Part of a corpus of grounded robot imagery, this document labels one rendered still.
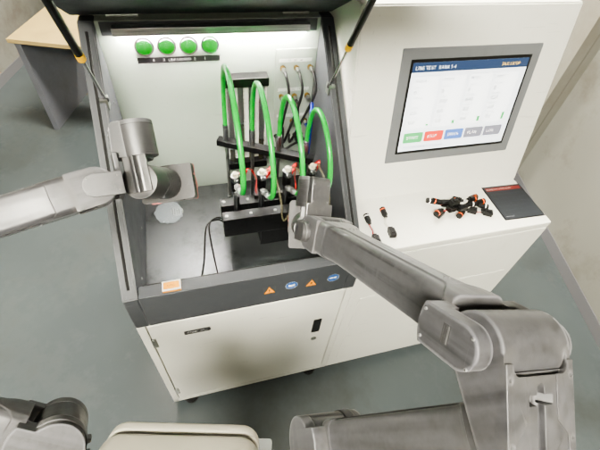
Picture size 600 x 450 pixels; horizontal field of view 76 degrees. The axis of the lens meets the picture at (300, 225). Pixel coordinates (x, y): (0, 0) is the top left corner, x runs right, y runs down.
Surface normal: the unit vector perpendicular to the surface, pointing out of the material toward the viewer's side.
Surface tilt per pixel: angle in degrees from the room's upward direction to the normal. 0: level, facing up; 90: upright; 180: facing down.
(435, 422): 77
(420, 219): 0
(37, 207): 46
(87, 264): 0
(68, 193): 40
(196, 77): 90
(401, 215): 0
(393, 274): 73
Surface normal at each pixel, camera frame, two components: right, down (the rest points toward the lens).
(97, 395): 0.08, -0.65
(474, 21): 0.27, 0.57
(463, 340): -0.92, -0.07
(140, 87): 0.25, 0.75
